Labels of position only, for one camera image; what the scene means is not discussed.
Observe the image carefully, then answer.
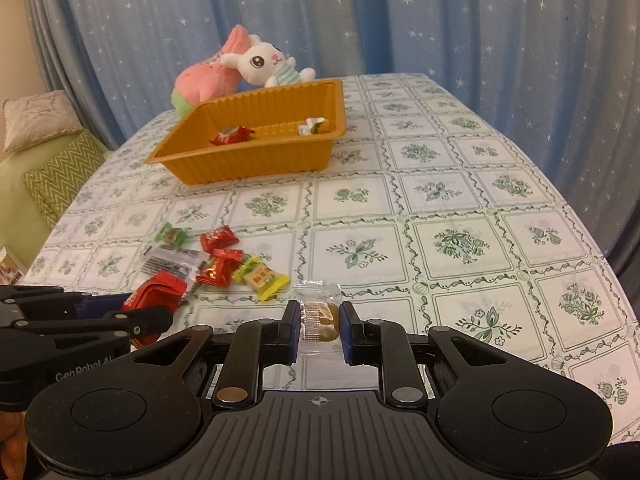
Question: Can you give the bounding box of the yellow green candy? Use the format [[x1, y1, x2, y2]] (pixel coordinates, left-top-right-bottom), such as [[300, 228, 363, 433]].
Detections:
[[234, 255, 290, 303]]

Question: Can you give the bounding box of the red candy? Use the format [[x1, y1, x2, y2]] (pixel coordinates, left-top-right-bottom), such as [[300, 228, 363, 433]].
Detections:
[[196, 249, 244, 289], [209, 125, 256, 146], [200, 225, 237, 254]]

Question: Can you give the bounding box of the person's left hand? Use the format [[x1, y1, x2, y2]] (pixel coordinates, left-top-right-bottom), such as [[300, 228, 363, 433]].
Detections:
[[0, 410, 27, 480]]

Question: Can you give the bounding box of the white rabbit plush toy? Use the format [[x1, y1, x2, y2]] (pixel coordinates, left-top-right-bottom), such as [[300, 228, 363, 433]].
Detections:
[[220, 34, 317, 89]]

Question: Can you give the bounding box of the clear snack packet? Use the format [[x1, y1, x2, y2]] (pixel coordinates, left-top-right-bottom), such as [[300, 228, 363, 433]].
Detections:
[[292, 280, 344, 359]]

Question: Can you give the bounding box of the floral tablecloth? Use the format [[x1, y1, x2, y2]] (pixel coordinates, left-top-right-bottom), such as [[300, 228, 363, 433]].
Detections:
[[15, 72, 640, 443]]

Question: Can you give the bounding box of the striped silver snack packet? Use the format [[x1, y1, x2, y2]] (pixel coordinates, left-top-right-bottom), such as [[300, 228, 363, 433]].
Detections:
[[139, 245, 212, 282]]

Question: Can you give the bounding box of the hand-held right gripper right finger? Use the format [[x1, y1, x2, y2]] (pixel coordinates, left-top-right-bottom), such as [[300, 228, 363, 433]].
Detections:
[[340, 301, 512, 409]]

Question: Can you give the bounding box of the large red snack packet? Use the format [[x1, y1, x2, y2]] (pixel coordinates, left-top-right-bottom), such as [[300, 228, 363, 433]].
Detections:
[[122, 270, 189, 347]]

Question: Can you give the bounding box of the beige pillow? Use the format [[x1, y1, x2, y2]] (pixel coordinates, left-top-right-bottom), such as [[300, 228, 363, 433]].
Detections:
[[2, 90, 84, 154]]

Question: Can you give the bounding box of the green wrapped candy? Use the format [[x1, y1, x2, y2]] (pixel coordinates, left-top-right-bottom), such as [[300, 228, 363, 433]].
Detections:
[[154, 222, 192, 248]]

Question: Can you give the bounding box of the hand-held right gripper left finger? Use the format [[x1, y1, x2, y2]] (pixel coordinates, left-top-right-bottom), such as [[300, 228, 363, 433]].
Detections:
[[131, 300, 302, 409]]

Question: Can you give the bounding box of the green zigzag cushion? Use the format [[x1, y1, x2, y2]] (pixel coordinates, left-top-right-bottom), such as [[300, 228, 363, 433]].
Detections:
[[21, 131, 109, 232]]

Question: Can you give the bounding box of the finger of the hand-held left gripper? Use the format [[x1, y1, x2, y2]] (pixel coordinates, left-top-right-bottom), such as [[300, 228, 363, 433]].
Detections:
[[0, 285, 129, 322], [0, 307, 175, 352]]

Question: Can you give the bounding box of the small printed box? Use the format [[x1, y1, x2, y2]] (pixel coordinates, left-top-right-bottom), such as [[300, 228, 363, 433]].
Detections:
[[0, 254, 24, 287]]

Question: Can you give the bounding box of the pink starfish plush toy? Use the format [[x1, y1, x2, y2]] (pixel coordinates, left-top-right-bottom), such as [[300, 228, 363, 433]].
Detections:
[[170, 25, 252, 116]]

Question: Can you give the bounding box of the orange plastic tray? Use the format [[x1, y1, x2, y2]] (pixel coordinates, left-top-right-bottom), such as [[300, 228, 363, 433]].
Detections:
[[145, 78, 348, 186]]

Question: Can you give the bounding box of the blue star curtain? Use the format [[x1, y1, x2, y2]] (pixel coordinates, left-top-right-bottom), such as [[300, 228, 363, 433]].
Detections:
[[22, 0, 640, 263]]

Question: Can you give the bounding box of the green sofa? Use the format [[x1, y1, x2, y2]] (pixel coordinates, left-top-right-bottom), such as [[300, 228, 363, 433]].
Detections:
[[0, 130, 109, 273]]

